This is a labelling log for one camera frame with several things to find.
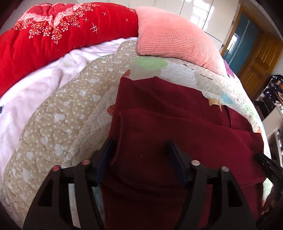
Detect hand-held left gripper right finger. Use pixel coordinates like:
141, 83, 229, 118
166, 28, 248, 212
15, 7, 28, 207
166, 141, 257, 230

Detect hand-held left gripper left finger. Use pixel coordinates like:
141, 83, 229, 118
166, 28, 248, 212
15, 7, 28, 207
23, 139, 117, 230

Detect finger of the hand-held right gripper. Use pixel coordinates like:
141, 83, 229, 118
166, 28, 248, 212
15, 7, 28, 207
254, 153, 283, 191

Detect maroon knit garment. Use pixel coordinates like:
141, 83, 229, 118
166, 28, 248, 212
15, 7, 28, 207
100, 76, 269, 230

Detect white box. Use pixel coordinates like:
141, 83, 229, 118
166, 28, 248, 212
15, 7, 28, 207
264, 106, 283, 137

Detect heart patterned quilted bedspread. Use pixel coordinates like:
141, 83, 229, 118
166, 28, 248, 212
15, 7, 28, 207
0, 41, 272, 230

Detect cluttered storage rack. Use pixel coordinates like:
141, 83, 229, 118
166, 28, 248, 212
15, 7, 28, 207
254, 75, 283, 124

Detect white fleece blanket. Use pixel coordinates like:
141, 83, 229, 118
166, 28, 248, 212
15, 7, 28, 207
0, 36, 139, 175

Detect wooden door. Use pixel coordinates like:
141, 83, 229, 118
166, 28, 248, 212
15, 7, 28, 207
238, 33, 283, 99

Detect purple cushion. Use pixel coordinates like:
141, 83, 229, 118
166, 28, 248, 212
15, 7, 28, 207
223, 59, 235, 78

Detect pink textured pillow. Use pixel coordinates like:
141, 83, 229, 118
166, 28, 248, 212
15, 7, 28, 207
134, 6, 228, 76

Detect red floral quilt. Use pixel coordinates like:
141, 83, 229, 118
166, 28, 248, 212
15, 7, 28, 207
0, 2, 140, 98

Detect glossy white wardrobe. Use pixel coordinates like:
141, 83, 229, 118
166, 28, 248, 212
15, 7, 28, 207
122, 0, 240, 48

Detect wooden door frame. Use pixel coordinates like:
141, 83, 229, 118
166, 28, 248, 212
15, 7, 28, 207
221, 6, 264, 76

